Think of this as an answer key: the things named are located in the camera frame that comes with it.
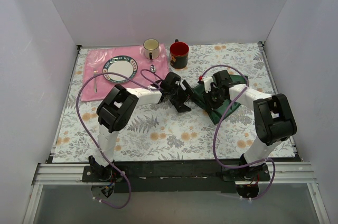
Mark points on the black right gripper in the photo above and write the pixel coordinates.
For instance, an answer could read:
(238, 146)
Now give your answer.
(211, 97)

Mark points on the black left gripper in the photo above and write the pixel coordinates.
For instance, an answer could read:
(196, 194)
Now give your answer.
(178, 97)

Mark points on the dark green cloth napkin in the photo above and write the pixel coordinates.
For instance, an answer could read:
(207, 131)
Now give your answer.
(215, 115)

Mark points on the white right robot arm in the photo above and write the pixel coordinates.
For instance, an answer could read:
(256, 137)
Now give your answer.
(274, 120)

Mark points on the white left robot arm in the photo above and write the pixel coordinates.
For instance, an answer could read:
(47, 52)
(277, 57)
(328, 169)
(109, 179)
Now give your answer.
(116, 109)

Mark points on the silver spoon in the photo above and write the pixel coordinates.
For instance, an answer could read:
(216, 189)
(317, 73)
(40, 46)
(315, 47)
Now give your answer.
(152, 68)

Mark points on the dark mug red interior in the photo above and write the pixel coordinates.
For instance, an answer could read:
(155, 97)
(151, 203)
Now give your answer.
(179, 52)

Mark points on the cream enamel mug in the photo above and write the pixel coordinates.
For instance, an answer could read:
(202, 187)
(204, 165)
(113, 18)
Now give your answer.
(151, 49)

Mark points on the white plate green rim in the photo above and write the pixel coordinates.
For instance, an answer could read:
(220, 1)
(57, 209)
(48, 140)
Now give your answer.
(123, 65)

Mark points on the pink placemat cloth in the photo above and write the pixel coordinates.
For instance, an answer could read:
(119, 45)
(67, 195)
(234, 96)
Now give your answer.
(97, 58)

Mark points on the silver fork on placemat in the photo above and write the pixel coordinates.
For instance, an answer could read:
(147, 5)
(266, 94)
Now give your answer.
(95, 72)

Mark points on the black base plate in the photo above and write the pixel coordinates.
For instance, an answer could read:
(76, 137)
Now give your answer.
(172, 176)

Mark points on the aluminium frame rail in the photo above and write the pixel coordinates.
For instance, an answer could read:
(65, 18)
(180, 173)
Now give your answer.
(286, 172)

